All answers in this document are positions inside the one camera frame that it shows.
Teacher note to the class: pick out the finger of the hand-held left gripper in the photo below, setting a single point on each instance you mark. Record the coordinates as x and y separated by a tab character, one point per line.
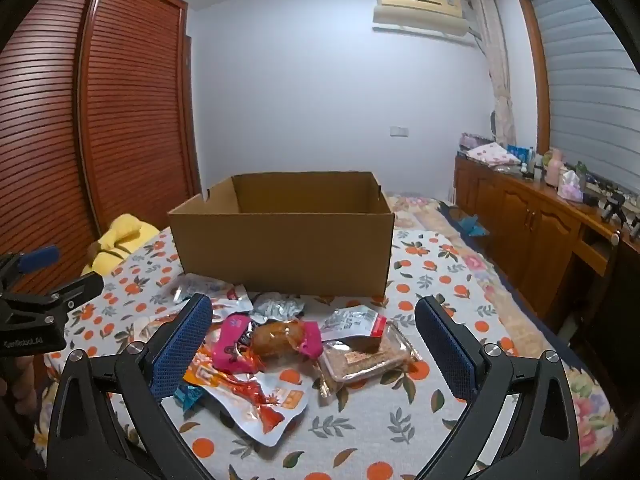
70	290
37	257

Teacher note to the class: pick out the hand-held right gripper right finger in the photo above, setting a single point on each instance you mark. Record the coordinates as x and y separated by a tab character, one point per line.
445	350

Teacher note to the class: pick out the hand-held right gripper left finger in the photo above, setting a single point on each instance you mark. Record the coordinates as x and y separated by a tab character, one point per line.
182	355

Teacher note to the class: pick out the blue snack packet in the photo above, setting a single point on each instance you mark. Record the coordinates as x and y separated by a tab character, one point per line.
189	396

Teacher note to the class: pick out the silver snack packet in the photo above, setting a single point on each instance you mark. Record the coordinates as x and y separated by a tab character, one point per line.
275	307
200	287

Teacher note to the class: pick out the silver packet with orange strip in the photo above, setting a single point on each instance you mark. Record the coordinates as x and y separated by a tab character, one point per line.
235	305

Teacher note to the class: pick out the orange and white snack packet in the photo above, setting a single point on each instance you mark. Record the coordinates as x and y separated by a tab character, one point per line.
250	400

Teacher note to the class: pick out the clear brown cake packet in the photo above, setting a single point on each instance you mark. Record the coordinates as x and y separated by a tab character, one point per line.
365	365

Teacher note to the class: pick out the silver packet with red edge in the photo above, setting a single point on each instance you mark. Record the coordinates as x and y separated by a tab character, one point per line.
350	325

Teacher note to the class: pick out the pink drumstick packet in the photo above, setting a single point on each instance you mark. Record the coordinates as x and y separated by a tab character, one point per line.
280	340

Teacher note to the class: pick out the brown cardboard box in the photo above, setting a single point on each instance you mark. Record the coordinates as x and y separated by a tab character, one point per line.
280	250

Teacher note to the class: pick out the person's left hand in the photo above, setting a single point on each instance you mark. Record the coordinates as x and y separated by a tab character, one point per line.
22	380

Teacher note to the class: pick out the yellow plush toy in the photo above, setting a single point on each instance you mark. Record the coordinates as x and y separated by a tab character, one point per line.
127	237

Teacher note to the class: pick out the floral quilt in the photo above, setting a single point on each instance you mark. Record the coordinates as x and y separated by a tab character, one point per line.
480	270

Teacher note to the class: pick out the orange print bedsheet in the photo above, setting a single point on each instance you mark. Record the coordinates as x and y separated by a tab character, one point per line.
380	435

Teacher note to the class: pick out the blue cloth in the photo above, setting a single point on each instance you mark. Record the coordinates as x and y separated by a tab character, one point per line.
470	225

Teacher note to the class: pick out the wooden louvred wardrobe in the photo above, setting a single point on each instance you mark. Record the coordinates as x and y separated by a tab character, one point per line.
100	135

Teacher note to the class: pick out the wooden sideboard cabinet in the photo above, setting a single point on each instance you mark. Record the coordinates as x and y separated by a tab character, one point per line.
525	230

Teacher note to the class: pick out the folded floral cloth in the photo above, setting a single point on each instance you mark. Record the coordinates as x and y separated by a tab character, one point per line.
492	155

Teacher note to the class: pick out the purple tissue pack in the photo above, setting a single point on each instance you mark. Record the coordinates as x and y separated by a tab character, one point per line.
571	187

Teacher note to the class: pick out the pink bottle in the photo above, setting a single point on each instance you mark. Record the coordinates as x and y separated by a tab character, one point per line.
555	172

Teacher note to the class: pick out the small black tripod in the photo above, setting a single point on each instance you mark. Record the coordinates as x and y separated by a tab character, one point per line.
612	207

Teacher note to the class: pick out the white fan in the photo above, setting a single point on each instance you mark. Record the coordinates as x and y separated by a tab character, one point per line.
493	127

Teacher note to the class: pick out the beige curtain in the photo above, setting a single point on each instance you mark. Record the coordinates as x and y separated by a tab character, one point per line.
500	75

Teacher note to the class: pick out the grey window blind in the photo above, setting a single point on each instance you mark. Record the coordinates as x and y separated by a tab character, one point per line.
585	85

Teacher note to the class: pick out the white wall switch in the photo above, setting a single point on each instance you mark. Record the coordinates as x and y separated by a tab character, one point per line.
399	132

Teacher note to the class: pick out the wall air conditioner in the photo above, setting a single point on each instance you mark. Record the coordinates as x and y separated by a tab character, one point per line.
420	10

